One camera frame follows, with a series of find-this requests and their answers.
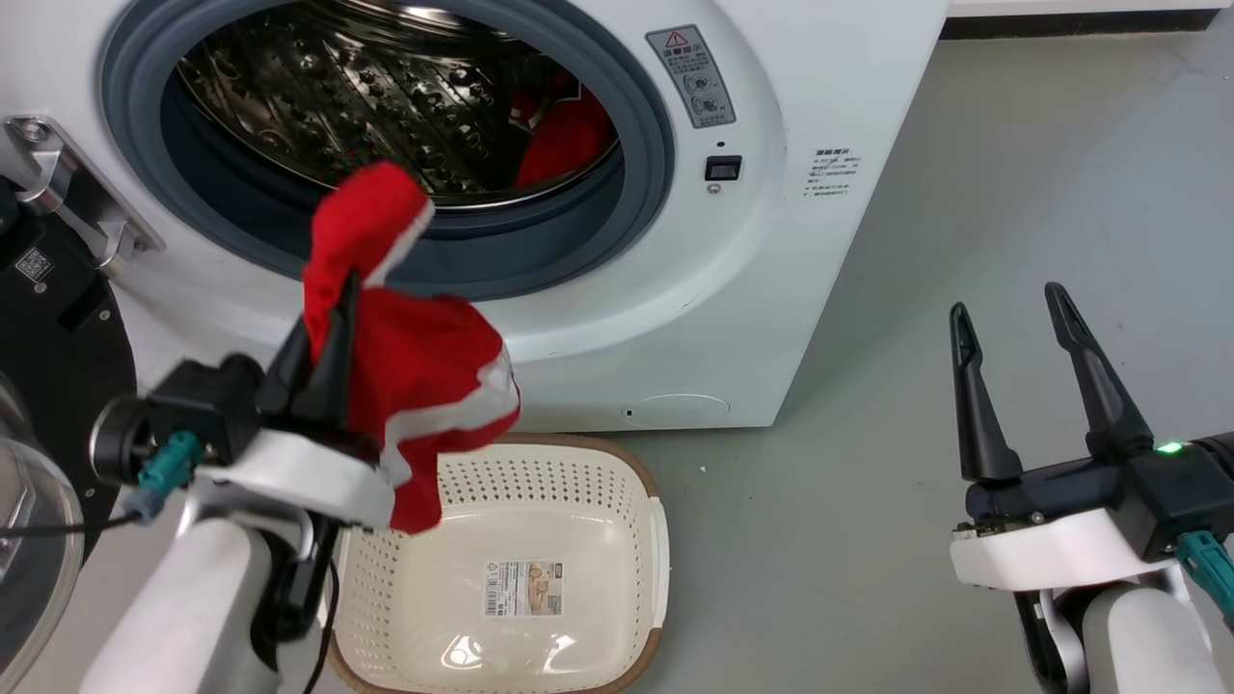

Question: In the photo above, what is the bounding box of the grey warning sticker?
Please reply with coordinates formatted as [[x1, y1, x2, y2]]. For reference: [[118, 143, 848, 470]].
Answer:
[[645, 24, 737, 129]]

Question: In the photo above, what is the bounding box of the metal washer door hinge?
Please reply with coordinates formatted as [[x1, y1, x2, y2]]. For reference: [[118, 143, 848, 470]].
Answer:
[[0, 115, 166, 279]]

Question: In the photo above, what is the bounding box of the teal-plug right camera cable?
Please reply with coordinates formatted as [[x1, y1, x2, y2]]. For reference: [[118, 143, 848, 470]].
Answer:
[[1175, 530, 1234, 623]]

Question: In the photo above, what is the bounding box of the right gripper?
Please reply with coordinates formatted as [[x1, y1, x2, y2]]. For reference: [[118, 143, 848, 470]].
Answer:
[[949, 281, 1189, 591]]

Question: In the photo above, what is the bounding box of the red garment with white print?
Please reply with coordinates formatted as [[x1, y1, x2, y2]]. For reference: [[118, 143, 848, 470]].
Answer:
[[508, 73, 618, 191]]

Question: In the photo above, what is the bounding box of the dark wall baseboard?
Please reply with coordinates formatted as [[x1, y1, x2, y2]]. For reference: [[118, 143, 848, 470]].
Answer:
[[940, 8, 1234, 40]]

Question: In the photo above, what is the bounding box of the cream perforated laundry basket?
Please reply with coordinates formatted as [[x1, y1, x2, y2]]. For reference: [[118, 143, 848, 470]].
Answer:
[[326, 433, 671, 694]]

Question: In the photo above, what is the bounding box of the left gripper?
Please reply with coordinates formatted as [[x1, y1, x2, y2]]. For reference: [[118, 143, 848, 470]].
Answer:
[[196, 273, 397, 532]]

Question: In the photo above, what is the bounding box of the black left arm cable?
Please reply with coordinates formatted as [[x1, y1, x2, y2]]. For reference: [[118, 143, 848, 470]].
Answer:
[[301, 516, 342, 694]]

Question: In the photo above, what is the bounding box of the teal-plug left camera cable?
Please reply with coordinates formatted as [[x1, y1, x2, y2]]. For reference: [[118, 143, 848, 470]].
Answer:
[[0, 431, 205, 541]]

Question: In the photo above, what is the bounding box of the red garment with white stripes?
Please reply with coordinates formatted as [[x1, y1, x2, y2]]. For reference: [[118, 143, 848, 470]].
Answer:
[[302, 161, 523, 536]]

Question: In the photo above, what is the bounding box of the product label sticker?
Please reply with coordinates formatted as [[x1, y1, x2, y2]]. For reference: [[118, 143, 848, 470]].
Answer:
[[482, 560, 564, 619]]

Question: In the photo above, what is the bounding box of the black round glass washer door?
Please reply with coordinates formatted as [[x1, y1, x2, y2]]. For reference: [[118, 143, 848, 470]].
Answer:
[[0, 179, 138, 668]]

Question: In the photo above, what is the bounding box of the teal-plug camera cable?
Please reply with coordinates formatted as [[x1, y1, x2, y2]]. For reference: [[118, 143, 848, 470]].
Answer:
[[0, 431, 205, 541], [1175, 530, 1234, 623]]

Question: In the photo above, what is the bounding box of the white front-load washing machine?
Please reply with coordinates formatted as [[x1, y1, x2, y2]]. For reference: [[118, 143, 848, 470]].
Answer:
[[0, 0, 952, 432]]

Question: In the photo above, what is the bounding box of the small white text sticker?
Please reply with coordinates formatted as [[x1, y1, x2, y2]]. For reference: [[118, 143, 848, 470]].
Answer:
[[806, 147, 862, 200]]

